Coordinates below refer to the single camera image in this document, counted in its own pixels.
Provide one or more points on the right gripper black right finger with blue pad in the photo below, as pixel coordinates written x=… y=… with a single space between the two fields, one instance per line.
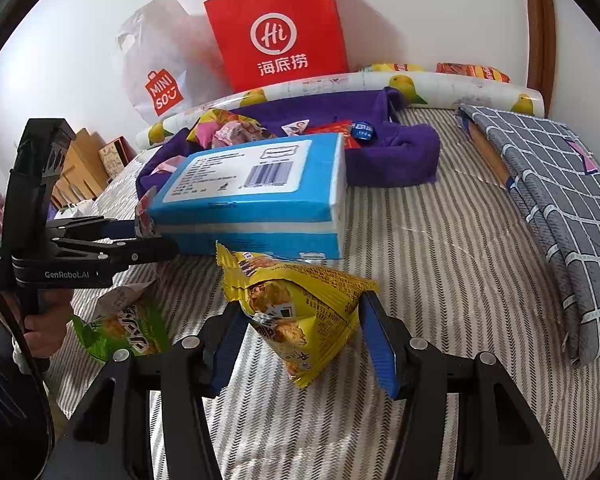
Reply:
x=411 y=369

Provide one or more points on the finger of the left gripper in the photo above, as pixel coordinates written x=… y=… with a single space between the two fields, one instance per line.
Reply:
x=119 y=255
x=90 y=229

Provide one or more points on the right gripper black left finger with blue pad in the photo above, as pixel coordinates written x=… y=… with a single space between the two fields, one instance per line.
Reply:
x=197 y=367

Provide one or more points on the green chips bag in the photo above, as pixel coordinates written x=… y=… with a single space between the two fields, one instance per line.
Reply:
x=127 y=317

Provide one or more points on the pink wafer packet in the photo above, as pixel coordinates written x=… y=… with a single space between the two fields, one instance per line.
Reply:
x=169 y=166

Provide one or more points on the yellow chips bag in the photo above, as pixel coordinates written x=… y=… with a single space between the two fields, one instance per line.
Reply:
x=305 y=313

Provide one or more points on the pink strawberry snack packet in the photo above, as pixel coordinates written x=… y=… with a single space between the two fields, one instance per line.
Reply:
x=292 y=127

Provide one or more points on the person's left hand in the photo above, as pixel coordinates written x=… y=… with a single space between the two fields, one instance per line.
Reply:
x=44 y=332

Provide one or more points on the wooden headboard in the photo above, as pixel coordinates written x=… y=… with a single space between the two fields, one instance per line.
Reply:
x=83 y=176

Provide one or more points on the brown patterned box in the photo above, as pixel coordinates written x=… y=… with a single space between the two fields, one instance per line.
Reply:
x=116 y=155

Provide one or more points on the pink yellow snack bag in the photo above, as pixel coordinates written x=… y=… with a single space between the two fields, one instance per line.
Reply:
x=211 y=121

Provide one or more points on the blue white tissue box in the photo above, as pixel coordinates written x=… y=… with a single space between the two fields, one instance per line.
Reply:
x=284 y=197

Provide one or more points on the white Miniso plastic bag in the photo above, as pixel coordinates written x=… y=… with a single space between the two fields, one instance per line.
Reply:
x=169 y=61

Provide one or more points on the purple towel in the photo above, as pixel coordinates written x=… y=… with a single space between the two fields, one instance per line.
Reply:
x=397 y=156

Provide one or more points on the grey checked folded cloth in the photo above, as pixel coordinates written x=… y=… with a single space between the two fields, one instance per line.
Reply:
x=554 y=181

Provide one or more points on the small blue candy packet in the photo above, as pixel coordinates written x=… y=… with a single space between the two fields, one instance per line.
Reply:
x=363 y=132

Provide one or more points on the red candy packet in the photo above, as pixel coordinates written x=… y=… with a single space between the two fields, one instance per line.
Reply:
x=343 y=128

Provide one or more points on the red paper shopping bag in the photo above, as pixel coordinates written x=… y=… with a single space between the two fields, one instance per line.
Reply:
x=266 y=42

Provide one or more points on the lemon print wallpaper roll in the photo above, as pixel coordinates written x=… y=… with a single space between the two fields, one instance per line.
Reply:
x=420 y=89

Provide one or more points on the orange snack bag by wall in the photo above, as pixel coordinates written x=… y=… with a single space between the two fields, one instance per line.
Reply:
x=471 y=70

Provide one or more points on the yellow snack bag by wall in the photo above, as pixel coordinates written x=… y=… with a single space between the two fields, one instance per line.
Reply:
x=392 y=67

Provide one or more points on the brown wooden door frame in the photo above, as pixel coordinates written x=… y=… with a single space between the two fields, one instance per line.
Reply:
x=542 y=48

